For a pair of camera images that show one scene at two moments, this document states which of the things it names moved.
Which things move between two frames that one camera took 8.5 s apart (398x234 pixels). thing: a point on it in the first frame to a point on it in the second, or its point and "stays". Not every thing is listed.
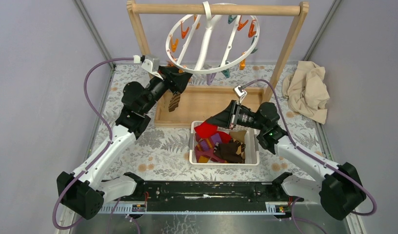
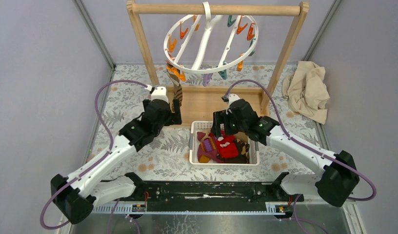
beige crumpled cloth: (305, 88) stays
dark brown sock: (228, 152) to (243, 156)
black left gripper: (179, 80) to (174, 118)
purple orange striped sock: (204, 150) stays
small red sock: (206, 129) to (227, 146)
